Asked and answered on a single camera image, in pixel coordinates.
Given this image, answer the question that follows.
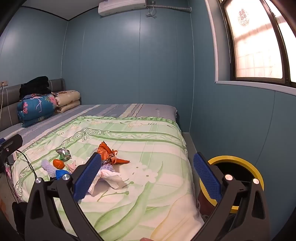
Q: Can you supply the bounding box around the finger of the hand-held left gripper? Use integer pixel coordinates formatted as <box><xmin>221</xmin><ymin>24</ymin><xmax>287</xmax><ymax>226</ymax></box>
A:
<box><xmin>50</xmin><ymin>170</ymin><xmax>73</xmax><ymax>181</ymax></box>

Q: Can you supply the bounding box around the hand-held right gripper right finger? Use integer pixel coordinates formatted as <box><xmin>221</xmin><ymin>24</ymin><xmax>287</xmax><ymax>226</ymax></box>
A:
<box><xmin>188</xmin><ymin>152</ymin><xmax>274</xmax><ymax>241</ymax></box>

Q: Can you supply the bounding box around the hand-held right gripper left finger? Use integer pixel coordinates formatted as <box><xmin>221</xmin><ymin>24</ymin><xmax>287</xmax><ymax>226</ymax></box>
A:
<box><xmin>24</xmin><ymin>152</ymin><xmax>104</xmax><ymax>241</ymax></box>

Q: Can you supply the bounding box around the orange peel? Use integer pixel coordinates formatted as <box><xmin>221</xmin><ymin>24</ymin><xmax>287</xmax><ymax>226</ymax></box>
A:
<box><xmin>53</xmin><ymin>159</ymin><xmax>66</xmax><ymax>170</ymax></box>

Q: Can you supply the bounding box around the pink tissue paper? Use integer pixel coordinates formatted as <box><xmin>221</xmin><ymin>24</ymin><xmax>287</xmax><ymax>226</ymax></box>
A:
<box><xmin>66</xmin><ymin>161</ymin><xmax>78</xmax><ymax>173</ymax></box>

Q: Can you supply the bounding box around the purple foam fruit net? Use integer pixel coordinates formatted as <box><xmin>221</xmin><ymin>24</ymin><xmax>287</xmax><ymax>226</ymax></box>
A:
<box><xmin>101</xmin><ymin>162</ymin><xmax>116</xmax><ymax>172</ymax></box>
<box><xmin>42</xmin><ymin>160</ymin><xmax>57</xmax><ymax>178</ymax></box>

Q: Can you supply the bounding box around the silver green wrapper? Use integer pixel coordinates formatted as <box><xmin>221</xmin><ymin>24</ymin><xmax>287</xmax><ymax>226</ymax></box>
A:
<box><xmin>55</xmin><ymin>147</ymin><xmax>73</xmax><ymax>161</ymax></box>

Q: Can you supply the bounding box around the white tissue paper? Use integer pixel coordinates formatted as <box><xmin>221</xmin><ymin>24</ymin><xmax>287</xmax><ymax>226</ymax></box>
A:
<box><xmin>87</xmin><ymin>169</ymin><xmax>130</xmax><ymax>197</ymax></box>

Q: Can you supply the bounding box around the yellow-rimmed trash bin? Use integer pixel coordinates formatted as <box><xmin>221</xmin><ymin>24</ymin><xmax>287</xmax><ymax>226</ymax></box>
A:
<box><xmin>196</xmin><ymin>156</ymin><xmax>264</xmax><ymax>220</ymax></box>

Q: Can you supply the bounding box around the orange foil wrapper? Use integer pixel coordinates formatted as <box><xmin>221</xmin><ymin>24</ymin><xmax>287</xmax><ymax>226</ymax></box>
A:
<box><xmin>97</xmin><ymin>141</ymin><xmax>130</xmax><ymax>166</ymax></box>

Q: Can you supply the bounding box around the grey padded headboard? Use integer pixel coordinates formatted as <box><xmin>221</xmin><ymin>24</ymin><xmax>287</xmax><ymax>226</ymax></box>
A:
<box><xmin>0</xmin><ymin>78</ymin><xmax>66</xmax><ymax>132</ymax></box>

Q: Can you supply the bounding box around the blue floral folded quilt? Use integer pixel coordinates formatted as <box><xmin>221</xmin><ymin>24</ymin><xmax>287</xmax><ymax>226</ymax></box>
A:
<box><xmin>17</xmin><ymin>94</ymin><xmax>58</xmax><ymax>128</ymax></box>

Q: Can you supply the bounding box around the black clothes pile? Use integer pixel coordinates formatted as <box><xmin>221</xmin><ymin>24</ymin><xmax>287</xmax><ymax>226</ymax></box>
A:
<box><xmin>19</xmin><ymin>76</ymin><xmax>53</xmax><ymax>100</ymax></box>

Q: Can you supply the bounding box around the green floral bedspread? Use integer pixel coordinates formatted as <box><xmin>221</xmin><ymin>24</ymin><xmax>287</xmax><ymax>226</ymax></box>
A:
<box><xmin>13</xmin><ymin>116</ymin><xmax>206</xmax><ymax>241</ymax></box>

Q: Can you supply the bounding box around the bed with grey striped sheet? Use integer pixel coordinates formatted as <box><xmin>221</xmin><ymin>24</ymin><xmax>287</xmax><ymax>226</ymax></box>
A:
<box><xmin>0</xmin><ymin>103</ymin><xmax>180</xmax><ymax>149</ymax></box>

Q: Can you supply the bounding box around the beige folded quilt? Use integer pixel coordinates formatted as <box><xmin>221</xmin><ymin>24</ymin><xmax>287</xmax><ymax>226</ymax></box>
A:
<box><xmin>54</xmin><ymin>90</ymin><xmax>81</xmax><ymax>114</ymax></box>

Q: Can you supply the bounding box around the dark framed window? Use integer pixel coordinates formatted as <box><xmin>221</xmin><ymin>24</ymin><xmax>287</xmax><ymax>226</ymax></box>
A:
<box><xmin>215</xmin><ymin>0</ymin><xmax>296</xmax><ymax>89</ymax></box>

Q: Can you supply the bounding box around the red paper window decoration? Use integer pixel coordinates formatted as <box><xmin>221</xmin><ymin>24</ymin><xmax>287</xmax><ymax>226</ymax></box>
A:
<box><xmin>238</xmin><ymin>9</ymin><xmax>250</xmax><ymax>27</ymax></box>

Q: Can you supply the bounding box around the white air conditioner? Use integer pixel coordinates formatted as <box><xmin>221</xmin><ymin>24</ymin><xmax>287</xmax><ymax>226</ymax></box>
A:
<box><xmin>98</xmin><ymin>0</ymin><xmax>147</xmax><ymax>16</ymax></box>

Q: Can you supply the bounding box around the white air conditioner pipe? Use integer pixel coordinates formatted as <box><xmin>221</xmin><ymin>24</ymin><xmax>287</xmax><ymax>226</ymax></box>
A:
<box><xmin>147</xmin><ymin>5</ymin><xmax>192</xmax><ymax>12</ymax></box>

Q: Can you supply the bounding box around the black cable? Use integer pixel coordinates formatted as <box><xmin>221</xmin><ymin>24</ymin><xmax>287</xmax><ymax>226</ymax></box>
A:
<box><xmin>14</xmin><ymin>150</ymin><xmax>39</xmax><ymax>184</ymax></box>

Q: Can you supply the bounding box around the white air conditioner power cord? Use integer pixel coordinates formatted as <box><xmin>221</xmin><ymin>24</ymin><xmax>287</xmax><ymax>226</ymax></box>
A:
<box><xmin>146</xmin><ymin>0</ymin><xmax>156</xmax><ymax>18</ymax></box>

